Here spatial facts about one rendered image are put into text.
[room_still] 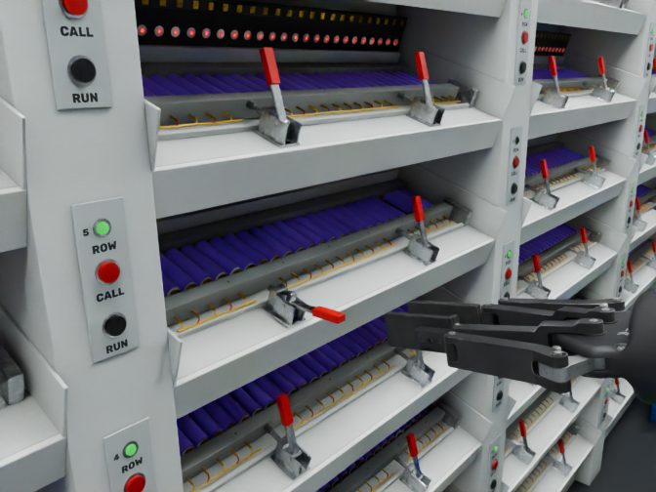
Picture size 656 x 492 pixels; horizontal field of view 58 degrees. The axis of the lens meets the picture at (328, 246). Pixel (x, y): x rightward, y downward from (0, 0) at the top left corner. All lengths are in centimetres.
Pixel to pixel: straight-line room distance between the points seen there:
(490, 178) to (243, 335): 52
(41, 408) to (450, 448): 74
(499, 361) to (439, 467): 64
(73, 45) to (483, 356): 35
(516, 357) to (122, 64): 34
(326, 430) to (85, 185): 46
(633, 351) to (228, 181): 34
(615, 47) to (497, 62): 70
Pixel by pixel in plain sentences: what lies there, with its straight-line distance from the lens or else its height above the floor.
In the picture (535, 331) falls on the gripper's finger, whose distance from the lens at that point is 45.
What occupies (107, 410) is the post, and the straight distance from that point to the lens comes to 51.
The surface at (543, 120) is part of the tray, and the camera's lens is 110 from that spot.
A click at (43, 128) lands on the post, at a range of 44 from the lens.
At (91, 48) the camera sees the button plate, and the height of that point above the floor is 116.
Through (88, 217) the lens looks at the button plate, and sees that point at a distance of 46.
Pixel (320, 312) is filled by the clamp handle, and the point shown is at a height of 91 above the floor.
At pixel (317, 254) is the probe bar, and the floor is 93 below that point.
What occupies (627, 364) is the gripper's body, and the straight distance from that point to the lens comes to 42.
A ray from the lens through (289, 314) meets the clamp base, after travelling 62.
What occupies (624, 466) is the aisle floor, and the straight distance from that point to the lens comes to 209.
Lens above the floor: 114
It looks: 16 degrees down
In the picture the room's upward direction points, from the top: 1 degrees counter-clockwise
